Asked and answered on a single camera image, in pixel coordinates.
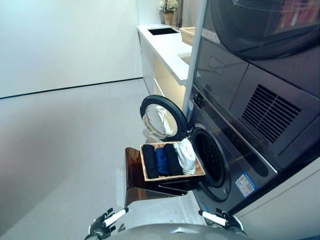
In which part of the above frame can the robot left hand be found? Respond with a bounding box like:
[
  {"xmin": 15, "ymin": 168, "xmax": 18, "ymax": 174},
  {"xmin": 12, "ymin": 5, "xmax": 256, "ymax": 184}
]
[{"xmin": 84, "ymin": 207, "xmax": 130, "ymax": 240}]

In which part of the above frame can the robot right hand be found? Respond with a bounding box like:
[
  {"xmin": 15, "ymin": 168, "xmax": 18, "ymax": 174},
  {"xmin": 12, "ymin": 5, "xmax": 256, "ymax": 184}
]
[{"xmin": 198, "ymin": 209, "xmax": 247, "ymax": 236}]

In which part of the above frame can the grey front-load washing machine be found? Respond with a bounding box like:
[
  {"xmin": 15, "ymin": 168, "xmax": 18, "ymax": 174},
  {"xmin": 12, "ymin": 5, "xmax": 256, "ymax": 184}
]
[{"xmin": 186, "ymin": 83, "xmax": 279, "ymax": 220}]

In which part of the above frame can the round washing machine door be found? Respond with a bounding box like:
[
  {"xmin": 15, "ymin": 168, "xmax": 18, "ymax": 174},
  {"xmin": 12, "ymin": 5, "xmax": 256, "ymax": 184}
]
[{"xmin": 140, "ymin": 95, "xmax": 189, "ymax": 141}]

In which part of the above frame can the white energy label sticker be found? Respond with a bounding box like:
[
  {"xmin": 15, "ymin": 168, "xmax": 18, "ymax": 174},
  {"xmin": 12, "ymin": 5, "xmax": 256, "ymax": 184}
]
[{"xmin": 234, "ymin": 174, "xmax": 257, "ymax": 197}]

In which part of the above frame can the brown glossy side table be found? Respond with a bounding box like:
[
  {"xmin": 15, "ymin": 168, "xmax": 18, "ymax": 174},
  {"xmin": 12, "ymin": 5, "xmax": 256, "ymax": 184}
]
[{"xmin": 124, "ymin": 147, "xmax": 198, "ymax": 208}]

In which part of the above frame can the grey robot torso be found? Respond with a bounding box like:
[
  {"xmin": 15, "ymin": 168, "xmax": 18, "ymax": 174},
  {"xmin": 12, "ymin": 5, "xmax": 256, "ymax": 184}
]
[{"xmin": 106, "ymin": 223, "xmax": 247, "ymax": 240}]

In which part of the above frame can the wicker laundry tray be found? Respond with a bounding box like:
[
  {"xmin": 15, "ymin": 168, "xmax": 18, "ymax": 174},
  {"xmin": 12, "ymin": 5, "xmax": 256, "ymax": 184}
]
[{"xmin": 139, "ymin": 141, "xmax": 207, "ymax": 182}]

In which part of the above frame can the white rolled garment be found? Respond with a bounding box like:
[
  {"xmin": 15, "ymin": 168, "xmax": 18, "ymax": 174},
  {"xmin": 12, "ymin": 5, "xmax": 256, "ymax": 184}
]
[{"xmin": 173, "ymin": 138, "xmax": 197, "ymax": 176}]

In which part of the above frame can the black rolled garment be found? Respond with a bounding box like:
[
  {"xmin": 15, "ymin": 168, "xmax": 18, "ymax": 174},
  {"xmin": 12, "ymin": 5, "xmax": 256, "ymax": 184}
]
[
  {"xmin": 162, "ymin": 143, "xmax": 184, "ymax": 176},
  {"xmin": 141, "ymin": 144, "xmax": 159, "ymax": 179}
]

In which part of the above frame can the blue rolled garment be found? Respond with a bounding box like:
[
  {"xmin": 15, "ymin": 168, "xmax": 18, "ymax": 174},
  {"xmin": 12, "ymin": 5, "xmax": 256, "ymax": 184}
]
[{"xmin": 154, "ymin": 147, "xmax": 170, "ymax": 177}]

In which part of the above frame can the grey stacked dryer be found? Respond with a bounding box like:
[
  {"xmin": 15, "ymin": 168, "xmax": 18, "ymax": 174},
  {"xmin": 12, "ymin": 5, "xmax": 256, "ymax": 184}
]
[{"xmin": 193, "ymin": 0, "xmax": 320, "ymax": 173}]

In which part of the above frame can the white vertical cabinet panel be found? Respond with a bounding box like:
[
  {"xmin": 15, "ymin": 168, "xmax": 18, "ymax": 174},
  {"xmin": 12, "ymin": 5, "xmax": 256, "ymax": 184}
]
[{"xmin": 181, "ymin": 0, "xmax": 210, "ymax": 117}]

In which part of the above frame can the white counter cabinet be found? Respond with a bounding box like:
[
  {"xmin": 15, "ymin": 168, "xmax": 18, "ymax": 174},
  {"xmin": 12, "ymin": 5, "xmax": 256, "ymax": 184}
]
[{"xmin": 136, "ymin": 24, "xmax": 193, "ymax": 113}]

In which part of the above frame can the woven wicker basket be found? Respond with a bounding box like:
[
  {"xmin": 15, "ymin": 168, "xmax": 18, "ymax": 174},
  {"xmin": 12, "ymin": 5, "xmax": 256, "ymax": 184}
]
[{"xmin": 178, "ymin": 26, "xmax": 196, "ymax": 46}]

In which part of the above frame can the black countertop sink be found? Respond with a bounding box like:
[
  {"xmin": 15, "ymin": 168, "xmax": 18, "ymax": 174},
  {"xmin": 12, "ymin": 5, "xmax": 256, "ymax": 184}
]
[{"xmin": 147, "ymin": 27, "xmax": 180, "ymax": 36}]

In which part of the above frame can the potted flower plant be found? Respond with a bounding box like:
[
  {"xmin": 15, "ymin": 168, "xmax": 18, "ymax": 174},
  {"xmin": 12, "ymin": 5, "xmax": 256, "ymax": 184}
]
[{"xmin": 159, "ymin": 0, "xmax": 179, "ymax": 26}]

